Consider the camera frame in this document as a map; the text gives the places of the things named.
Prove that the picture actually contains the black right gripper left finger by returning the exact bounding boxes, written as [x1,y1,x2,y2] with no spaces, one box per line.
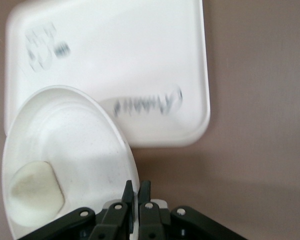
[19,180,135,240]

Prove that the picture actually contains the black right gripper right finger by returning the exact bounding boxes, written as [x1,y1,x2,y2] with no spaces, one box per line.
[136,180,249,240]

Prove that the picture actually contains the small white steamed bun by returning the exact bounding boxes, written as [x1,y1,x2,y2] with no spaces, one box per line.
[9,161,66,227]

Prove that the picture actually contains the round white plate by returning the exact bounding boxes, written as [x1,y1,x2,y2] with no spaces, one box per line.
[1,84,141,240]

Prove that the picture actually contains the white tray with bear print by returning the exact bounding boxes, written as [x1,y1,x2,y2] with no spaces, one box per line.
[4,0,212,149]

